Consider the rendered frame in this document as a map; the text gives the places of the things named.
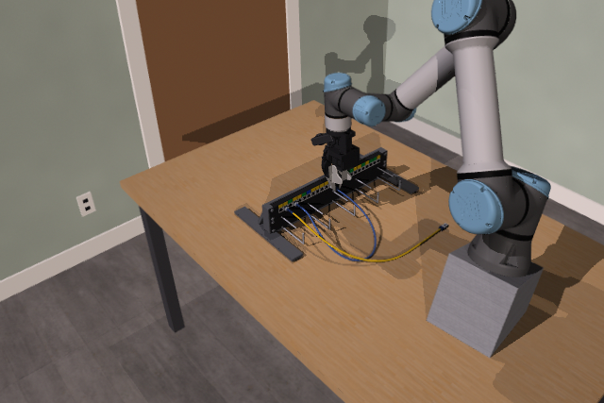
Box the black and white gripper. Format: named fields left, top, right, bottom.
left=322, top=127, right=360, bottom=192

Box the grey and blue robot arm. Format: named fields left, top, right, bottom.
left=324, top=0, right=551, bottom=277

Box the black network port rack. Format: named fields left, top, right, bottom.
left=235, top=147, right=419, bottom=261

